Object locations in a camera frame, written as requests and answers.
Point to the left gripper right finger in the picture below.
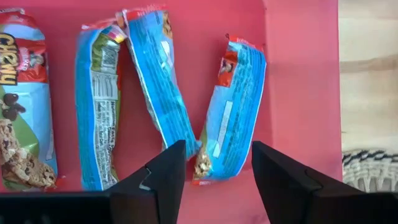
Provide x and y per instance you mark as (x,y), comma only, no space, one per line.
(280,180)

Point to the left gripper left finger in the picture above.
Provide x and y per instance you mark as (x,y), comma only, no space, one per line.
(161,180)

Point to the red and silver granola bar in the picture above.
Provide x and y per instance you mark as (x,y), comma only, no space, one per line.
(96,109)

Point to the blue chewy granola bar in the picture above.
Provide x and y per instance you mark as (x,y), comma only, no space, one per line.
(161,77)

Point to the red and green granola bar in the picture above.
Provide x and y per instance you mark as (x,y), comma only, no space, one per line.
(28,102)

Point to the pink plastic tray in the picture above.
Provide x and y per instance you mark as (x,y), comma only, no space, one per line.
(295,93)

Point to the round wicker basket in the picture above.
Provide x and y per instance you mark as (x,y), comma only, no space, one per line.
(370,168)

